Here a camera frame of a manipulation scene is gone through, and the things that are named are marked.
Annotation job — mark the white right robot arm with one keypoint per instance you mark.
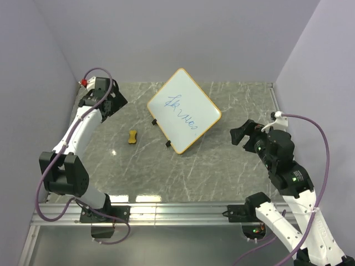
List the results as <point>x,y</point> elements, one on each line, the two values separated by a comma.
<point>311,243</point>

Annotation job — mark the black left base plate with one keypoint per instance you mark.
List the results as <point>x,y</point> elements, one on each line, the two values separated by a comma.
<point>88,216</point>

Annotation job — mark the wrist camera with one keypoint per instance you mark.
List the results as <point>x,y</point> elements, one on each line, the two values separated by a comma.
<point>96,86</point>
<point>279,122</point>

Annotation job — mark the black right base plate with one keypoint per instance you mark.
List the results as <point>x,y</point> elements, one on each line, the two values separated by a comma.
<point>237,213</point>

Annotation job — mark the aluminium mounting rail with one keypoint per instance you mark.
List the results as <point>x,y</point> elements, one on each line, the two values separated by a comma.
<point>154,214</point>

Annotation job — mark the yellow whiteboard eraser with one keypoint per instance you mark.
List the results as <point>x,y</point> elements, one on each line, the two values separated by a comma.
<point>132,137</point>

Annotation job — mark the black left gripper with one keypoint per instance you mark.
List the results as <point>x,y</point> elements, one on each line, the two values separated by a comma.
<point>118,102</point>

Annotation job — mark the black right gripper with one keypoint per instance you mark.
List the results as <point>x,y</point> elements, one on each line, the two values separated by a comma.
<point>249,128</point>

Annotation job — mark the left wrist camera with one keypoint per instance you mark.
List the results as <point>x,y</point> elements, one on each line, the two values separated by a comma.
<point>96,86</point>

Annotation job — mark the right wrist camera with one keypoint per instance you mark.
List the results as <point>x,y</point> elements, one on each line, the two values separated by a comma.
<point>279,122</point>

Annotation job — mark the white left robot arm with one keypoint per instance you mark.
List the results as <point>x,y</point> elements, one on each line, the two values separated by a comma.
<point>63,173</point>

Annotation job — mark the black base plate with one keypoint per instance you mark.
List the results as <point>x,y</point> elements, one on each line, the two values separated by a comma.
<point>88,216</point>
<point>237,213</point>

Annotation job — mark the yellow-framed whiteboard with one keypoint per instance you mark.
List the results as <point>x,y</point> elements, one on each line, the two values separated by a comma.
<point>183,111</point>

